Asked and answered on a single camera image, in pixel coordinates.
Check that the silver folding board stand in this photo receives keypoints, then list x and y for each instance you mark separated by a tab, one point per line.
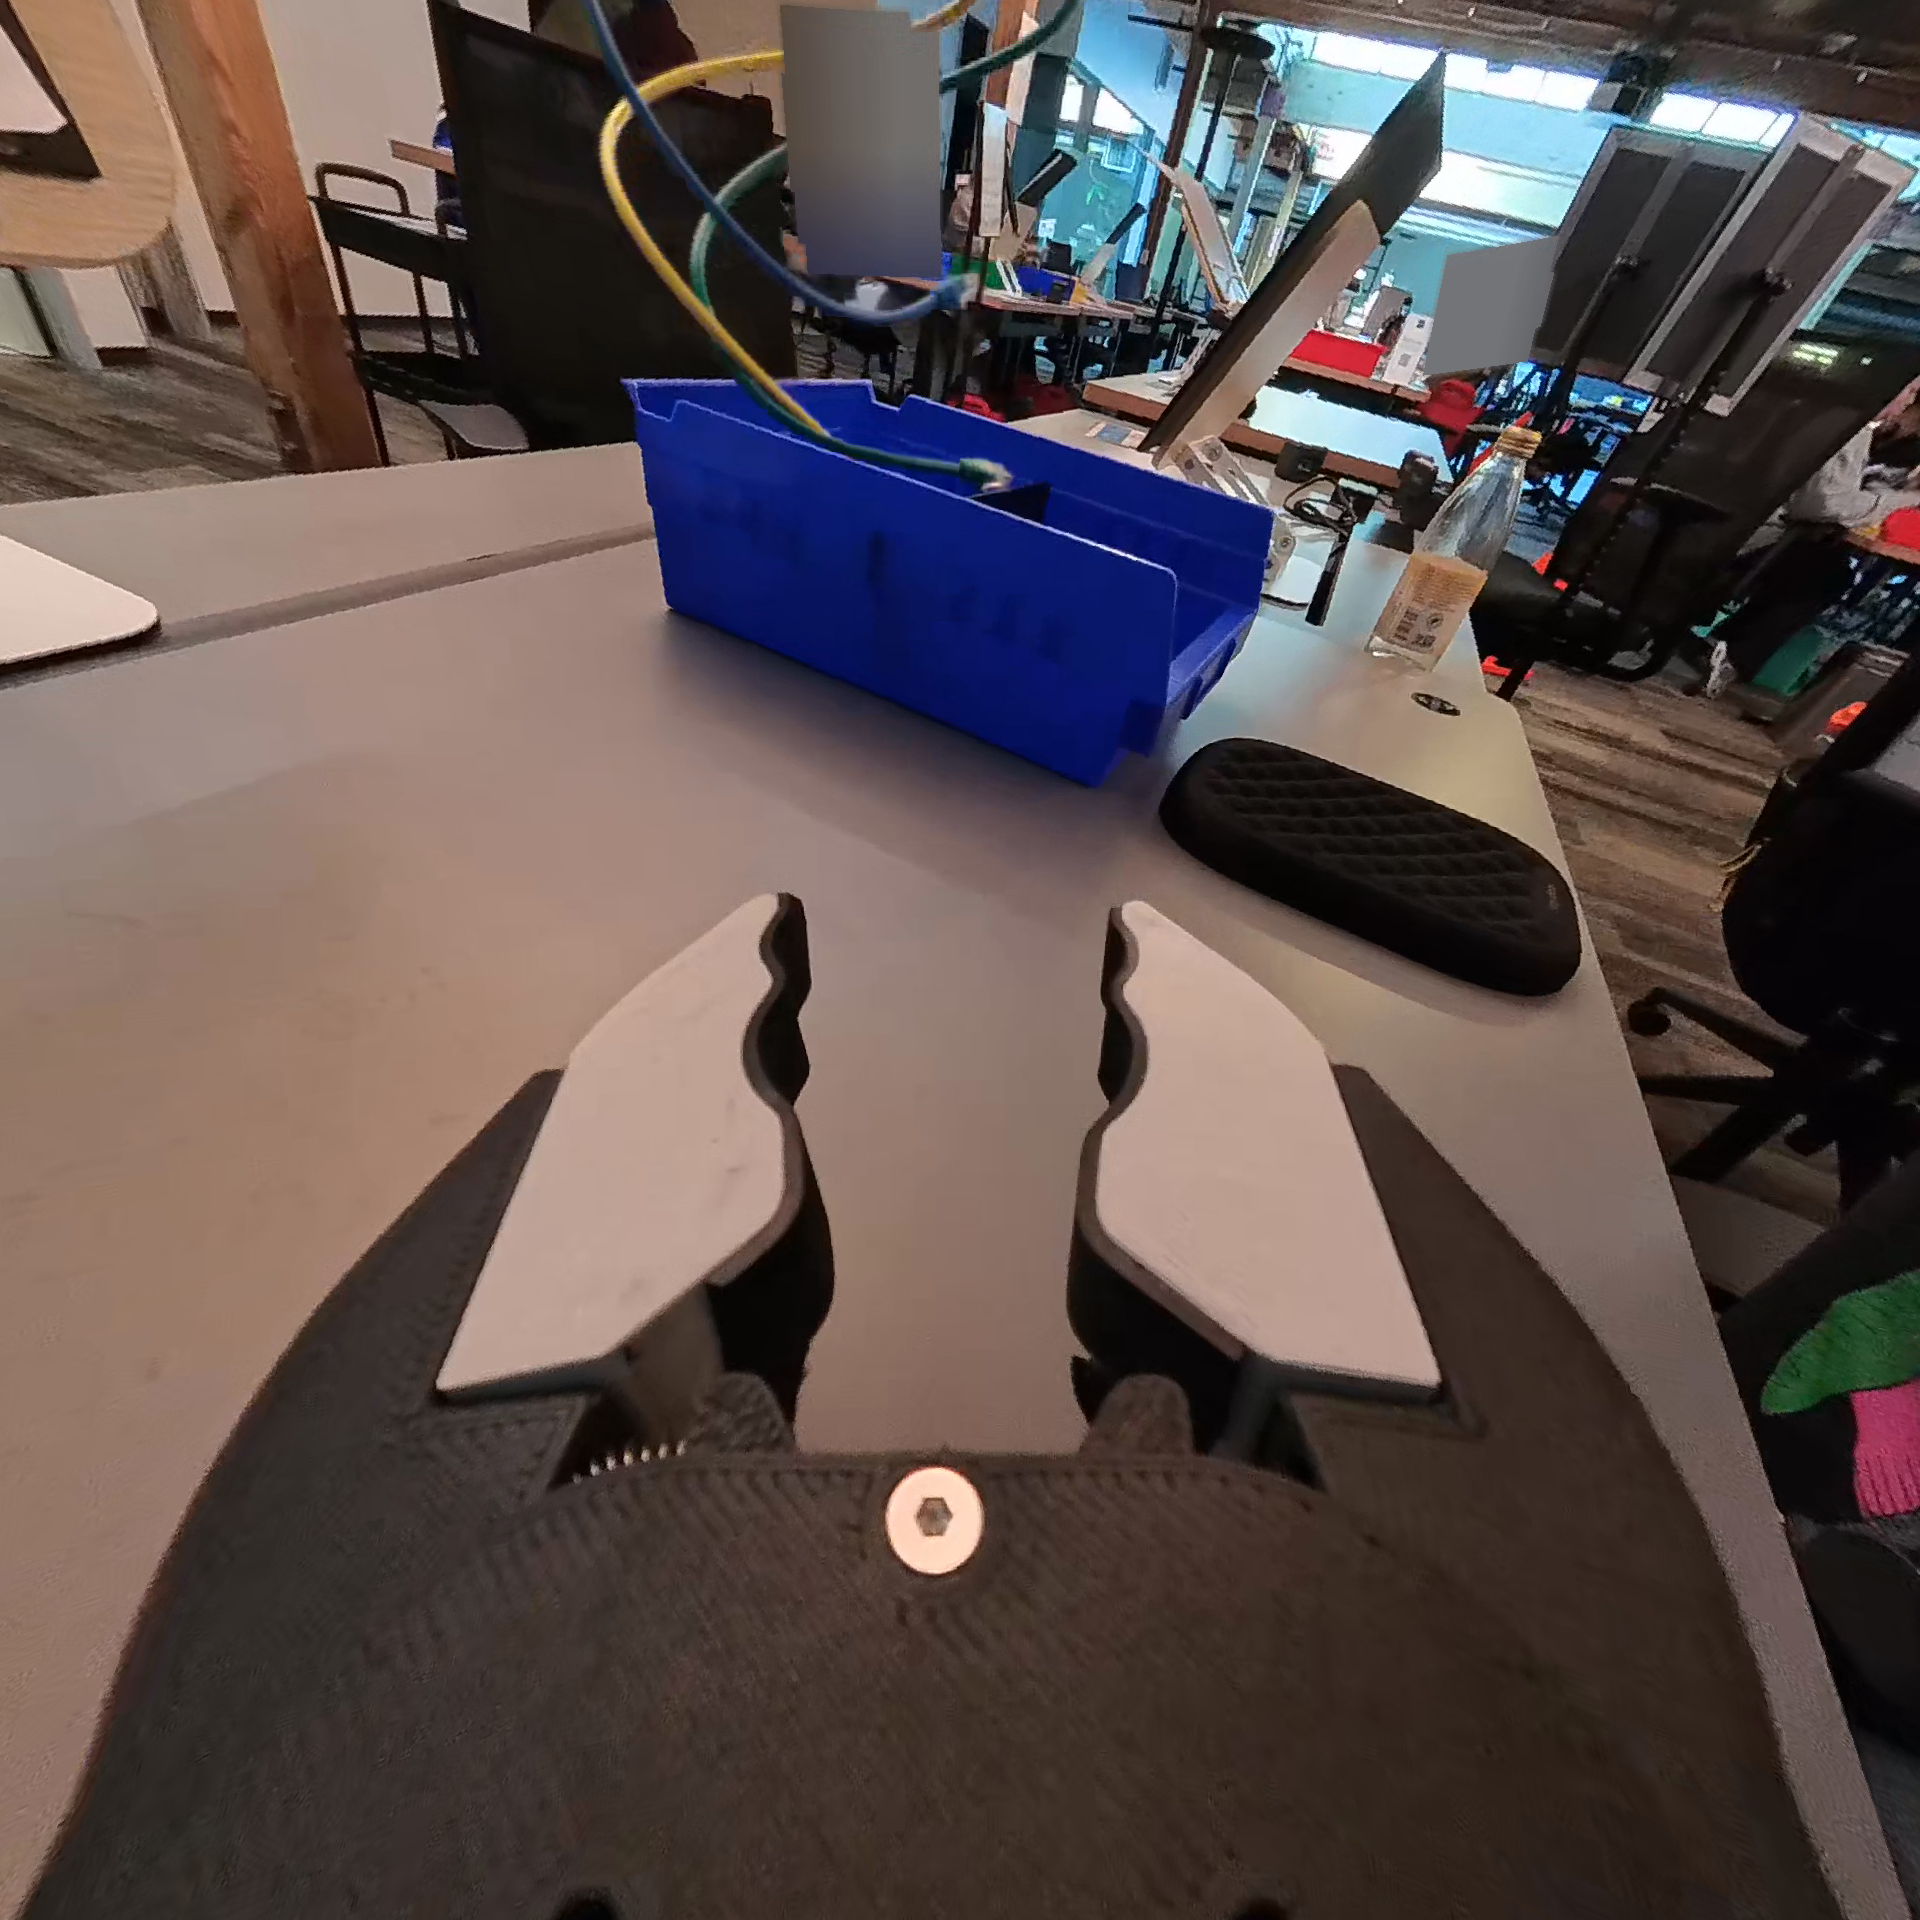
1231	481

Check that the black mesh panel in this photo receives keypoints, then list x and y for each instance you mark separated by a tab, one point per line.
524	223

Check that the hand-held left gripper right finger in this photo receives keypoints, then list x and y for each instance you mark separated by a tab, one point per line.
1244	1185

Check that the black padded wrist rest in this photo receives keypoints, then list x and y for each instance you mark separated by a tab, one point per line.
1364	863

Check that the person's patterned clothing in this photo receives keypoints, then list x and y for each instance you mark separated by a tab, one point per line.
1844	1350

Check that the black rolling cart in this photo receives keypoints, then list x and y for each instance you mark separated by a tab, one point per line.
374	270

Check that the wooden post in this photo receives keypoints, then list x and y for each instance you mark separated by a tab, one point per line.
254	223

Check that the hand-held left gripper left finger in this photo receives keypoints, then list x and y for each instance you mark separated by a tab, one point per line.
631	1170

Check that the plastic drink bottle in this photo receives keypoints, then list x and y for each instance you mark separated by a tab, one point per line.
1447	583

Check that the black tilted display board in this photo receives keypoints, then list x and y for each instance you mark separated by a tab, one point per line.
1320	255

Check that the black office chair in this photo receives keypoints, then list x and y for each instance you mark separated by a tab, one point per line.
1830	930

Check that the blue plastic bin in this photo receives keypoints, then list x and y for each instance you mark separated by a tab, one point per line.
901	600

